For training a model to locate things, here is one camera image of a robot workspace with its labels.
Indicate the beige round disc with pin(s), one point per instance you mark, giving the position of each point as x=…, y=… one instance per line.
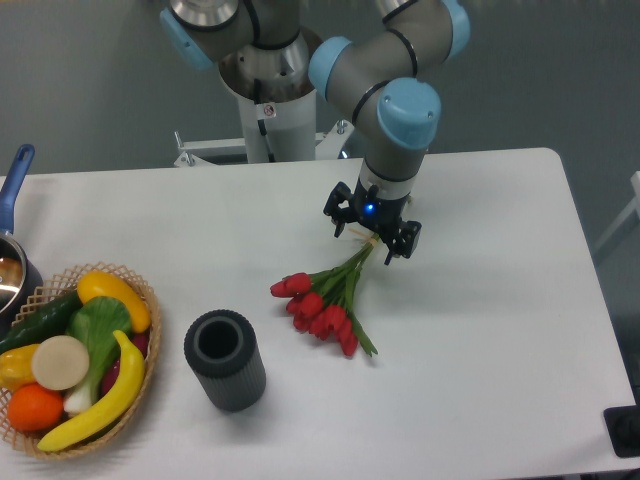
x=60, y=363

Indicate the blue handled saucepan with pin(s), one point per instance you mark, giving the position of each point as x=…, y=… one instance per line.
x=19, y=277

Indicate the dark grey ribbed vase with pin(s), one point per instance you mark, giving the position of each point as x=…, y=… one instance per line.
x=221, y=349

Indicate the dark red vegetable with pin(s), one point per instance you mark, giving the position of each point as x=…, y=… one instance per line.
x=141, y=341

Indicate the woven wicker basket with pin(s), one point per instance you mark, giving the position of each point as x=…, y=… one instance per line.
x=55, y=287

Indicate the yellow bell pepper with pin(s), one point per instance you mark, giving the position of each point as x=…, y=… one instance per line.
x=16, y=368

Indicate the green cucumber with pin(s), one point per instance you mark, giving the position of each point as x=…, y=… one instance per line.
x=49, y=320

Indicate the white furniture leg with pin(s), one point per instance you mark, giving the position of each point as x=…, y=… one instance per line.
x=622, y=225

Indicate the red tulip bouquet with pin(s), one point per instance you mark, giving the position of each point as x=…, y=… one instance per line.
x=322, y=304

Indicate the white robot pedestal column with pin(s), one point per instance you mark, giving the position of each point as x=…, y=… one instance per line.
x=279, y=131

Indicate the black device at table edge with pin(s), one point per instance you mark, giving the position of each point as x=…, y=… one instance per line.
x=623, y=428

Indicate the white metal base frame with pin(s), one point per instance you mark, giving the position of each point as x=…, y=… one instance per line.
x=328, y=145

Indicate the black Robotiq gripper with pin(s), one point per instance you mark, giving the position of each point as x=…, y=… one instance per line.
x=381, y=216

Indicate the green bok choy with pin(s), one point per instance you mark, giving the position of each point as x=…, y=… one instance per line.
x=93, y=325

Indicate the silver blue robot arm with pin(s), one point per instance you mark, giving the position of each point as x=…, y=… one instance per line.
x=277, y=69

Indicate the yellow banana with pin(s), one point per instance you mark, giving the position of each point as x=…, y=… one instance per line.
x=109, y=408

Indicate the orange fruit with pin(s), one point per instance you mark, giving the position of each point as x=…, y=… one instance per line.
x=34, y=408

